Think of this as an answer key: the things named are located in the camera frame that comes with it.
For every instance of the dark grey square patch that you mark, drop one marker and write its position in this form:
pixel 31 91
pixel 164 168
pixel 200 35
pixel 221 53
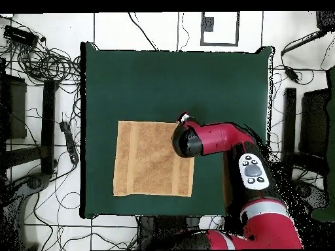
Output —
pixel 207 24

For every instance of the black network switch box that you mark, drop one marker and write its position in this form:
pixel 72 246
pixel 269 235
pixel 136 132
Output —
pixel 21 35

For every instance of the black metal frame stand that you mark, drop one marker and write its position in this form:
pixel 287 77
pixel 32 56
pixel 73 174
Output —
pixel 48 125
pixel 289 117

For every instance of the dark green table cloth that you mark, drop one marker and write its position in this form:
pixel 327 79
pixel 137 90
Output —
pixel 157 83

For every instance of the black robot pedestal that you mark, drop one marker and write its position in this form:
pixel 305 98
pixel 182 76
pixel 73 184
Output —
pixel 167 232

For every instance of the dark wheeled stand base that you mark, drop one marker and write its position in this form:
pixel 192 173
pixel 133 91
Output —
pixel 314 193
pixel 28 185

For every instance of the yellow-orange terry towel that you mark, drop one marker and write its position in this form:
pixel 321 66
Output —
pixel 151 159

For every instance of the black power adapter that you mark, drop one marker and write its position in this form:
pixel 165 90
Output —
pixel 291 74

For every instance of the black power strip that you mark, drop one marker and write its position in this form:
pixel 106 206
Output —
pixel 69 142

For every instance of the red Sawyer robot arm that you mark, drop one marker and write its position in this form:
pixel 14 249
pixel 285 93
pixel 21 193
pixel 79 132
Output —
pixel 235 157

